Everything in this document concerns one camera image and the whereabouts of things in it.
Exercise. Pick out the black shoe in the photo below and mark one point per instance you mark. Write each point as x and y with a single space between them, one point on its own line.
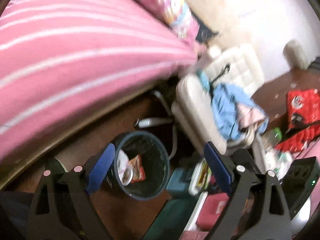
55 166

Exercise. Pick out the red printed bag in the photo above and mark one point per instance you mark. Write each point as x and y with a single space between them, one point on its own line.
303 119

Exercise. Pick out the blue clothing on chair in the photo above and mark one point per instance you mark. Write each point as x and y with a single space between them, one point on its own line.
233 109

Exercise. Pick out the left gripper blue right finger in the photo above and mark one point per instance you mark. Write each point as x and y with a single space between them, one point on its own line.
256 209

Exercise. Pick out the teal storage box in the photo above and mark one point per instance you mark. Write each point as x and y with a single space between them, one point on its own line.
179 182

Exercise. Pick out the blue round trash bin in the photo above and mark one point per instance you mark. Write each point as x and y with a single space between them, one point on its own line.
153 159

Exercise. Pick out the pink striped bed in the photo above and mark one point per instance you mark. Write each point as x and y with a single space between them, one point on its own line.
61 60

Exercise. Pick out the green snack box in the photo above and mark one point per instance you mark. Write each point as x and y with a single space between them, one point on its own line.
204 177

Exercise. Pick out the colourful striped quilt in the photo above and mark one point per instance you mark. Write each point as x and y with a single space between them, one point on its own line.
177 15

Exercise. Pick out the cream office chair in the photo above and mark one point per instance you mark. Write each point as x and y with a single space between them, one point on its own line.
191 110

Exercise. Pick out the dark blue pillow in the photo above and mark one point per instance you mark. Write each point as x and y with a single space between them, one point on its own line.
205 33

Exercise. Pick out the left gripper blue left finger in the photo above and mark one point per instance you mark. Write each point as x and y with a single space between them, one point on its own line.
61 207

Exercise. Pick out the red snack wrapper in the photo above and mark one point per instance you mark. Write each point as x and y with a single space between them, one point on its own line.
138 170

